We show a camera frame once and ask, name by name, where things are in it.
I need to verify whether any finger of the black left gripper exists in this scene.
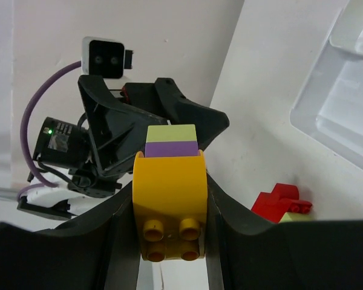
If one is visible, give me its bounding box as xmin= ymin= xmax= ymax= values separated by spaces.
xmin=154 ymin=78 xmax=229 ymax=150

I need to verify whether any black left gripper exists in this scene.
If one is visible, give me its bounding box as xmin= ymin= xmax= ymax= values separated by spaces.
xmin=31 ymin=75 xmax=168 ymax=198

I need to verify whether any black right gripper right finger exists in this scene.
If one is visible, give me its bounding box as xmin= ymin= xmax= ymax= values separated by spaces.
xmin=205 ymin=178 xmax=363 ymax=289

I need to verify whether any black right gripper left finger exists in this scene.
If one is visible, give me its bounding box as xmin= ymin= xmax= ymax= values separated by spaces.
xmin=0 ymin=184 xmax=139 ymax=289

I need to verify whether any lavender half-round brick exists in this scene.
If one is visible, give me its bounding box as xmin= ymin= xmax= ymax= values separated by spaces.
xmin=145 ymin=141 xmax=199 ymax=158

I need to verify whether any lime green half-round brick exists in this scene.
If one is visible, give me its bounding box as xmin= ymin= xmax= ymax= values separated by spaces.
xmin=146 ymin=124 xmax=197 ymax=143

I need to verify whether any yellow butterfly print brick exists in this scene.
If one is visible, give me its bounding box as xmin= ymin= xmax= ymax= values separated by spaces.
xmin=132 ymin=150 xmax=208 ymax=262

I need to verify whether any lime green brick by red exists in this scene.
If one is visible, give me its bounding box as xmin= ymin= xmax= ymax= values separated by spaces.
xmin=280 ymin=212 xmax=312 ymax=223

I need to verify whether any red butterfly-shaped brick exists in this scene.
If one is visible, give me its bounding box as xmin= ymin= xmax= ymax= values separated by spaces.
xmin=251 ymin=183 xmax=313 ymax=224

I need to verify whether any white divided plastic tray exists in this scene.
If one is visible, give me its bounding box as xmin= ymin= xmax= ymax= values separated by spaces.
xmin=290 ymin=1 xmax=363 ymax=170

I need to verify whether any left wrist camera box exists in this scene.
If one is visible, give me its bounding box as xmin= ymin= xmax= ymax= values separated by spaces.
xmin=81 ymin=36 xmax=134 ymax=79

